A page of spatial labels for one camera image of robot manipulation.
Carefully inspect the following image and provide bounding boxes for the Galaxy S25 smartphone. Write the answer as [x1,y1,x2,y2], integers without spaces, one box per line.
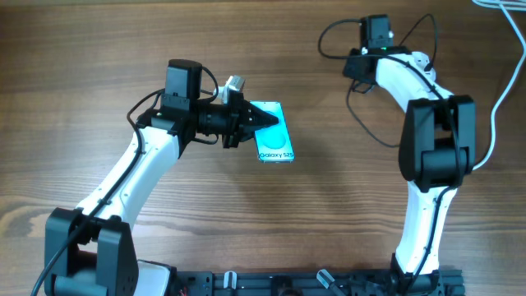
[251,101,295,163]

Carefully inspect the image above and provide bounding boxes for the black charging cable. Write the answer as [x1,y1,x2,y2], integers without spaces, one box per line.
[345,13,439,149]

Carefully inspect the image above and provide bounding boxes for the white power strip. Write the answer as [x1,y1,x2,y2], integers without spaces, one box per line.
[412,51,436,81]

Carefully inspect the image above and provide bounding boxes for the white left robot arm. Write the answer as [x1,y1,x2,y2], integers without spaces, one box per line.
[31,59,279,295]

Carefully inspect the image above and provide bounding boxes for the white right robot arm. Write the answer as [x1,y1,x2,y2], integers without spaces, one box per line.
[341,15,476,291]

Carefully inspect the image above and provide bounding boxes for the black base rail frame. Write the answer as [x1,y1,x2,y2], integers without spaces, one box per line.
[164,269,465,296]

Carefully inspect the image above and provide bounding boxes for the white power strip cord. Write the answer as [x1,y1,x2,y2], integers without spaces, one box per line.
[468,0,526,172]

